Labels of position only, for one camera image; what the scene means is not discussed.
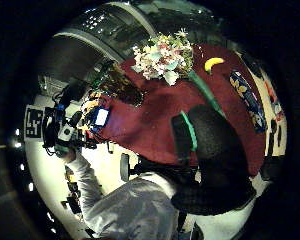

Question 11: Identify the artificial flower bouquet green stem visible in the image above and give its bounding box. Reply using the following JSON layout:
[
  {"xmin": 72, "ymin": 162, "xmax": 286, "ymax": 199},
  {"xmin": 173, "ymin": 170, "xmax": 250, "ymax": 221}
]
[{"xmin": 130, "ymin": 27, "xmax": 226, "ymax": 118}]

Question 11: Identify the dark patterned vase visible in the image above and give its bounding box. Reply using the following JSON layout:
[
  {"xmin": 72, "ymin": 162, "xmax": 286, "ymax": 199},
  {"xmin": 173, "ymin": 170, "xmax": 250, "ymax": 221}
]
[{"xmin": 97, "ymin": 61, "xmax": 145, "ymax": 108}]

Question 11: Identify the white marker cube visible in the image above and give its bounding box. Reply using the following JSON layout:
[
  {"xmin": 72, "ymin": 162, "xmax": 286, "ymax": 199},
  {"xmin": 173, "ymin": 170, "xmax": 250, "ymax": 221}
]
[{"xmin": 23, "ymin": 104, "xmax": 46, "ymax": 142}]

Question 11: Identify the blue floral patterned cloth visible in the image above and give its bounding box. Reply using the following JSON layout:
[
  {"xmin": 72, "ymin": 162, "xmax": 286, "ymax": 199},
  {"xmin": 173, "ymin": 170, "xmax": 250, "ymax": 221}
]
[{"xmin": 228, "ymin": 70, "xmax": 268, "ymax": 134}]

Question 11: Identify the dark red tablecloth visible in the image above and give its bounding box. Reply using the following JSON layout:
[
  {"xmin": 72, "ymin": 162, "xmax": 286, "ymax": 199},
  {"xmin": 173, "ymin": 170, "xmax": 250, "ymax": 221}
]
[{"xmin": 88, "ymin": 42, "xmax": 268, "ymax": 178}]

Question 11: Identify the yellow banana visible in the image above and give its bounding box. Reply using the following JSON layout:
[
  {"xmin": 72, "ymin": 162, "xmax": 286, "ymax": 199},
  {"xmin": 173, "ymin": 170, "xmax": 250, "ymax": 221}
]
[{"xmin": 203, "ymin": 56, "xmax": 226, "ymax": 74}]

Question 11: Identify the the person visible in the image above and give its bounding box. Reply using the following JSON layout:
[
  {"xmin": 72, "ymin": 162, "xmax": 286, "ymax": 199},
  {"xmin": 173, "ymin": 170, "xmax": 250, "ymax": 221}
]
[{"xmin": 83, "ymin": 171, "xmax": 204, "ymax": 240}]

